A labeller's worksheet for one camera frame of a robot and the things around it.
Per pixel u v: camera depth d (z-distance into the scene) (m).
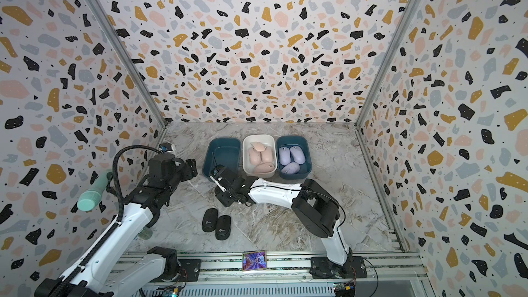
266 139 1.10
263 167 1.00
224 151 1.06
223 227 0.81
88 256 0.41
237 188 0.67
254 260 0.75
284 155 1.04
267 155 1.04
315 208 0.50
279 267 0.76
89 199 0.53
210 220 0.83
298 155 1.06
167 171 0.59
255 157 1.03
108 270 0.42
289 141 1.08
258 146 1.06
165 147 0.67
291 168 0.99
